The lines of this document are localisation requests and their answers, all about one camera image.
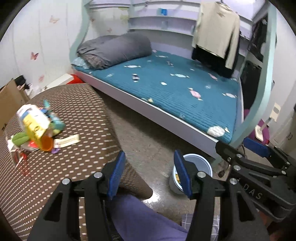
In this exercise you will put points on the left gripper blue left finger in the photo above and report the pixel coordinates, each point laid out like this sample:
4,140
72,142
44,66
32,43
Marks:
116,170

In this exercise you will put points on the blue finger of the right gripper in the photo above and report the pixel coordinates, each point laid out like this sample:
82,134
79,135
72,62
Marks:
256,147

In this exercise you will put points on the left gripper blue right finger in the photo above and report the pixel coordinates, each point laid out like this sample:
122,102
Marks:
183,168

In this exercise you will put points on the yellow blue medicine box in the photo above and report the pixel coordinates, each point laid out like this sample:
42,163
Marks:
36,125

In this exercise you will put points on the white green torn carton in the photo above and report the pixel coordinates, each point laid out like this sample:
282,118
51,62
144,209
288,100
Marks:
17,154

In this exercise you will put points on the red white packet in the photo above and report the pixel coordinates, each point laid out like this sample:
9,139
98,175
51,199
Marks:
30,146

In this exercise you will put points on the white waste bin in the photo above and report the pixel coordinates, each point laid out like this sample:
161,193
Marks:
198,164

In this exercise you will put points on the white desk lamp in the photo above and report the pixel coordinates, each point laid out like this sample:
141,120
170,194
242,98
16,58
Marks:
272,117

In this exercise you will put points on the purple trouser leg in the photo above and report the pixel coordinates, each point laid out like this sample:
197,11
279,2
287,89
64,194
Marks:
135,221

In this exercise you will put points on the checkered slipper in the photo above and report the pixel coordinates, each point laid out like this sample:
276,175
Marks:
202,226

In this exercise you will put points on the white paper tag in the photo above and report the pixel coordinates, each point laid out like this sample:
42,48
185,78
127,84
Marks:
64,142

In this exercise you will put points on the teal quilted mattress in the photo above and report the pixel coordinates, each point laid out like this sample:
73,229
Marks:
179,86

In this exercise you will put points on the brown polka dot tablecloth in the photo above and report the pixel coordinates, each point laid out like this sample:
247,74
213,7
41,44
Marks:
62,194

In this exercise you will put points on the red storage box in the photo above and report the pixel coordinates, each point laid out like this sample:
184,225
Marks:
75,80

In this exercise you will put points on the green plush leaf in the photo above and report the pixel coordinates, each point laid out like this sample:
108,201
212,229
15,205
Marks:
20,138

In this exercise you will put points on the grey rolled duvet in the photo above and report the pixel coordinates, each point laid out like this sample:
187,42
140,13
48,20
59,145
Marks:
107,51

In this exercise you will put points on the cream hanging sweater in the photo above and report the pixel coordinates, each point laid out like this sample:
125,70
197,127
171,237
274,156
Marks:
217,31

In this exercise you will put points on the cardboard box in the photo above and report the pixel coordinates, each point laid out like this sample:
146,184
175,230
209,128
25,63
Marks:
11,99

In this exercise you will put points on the white shelf unit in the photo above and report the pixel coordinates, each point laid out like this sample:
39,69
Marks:
172,17

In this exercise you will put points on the mint bunk bed frame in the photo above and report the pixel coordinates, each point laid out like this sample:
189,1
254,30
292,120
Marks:
253,64

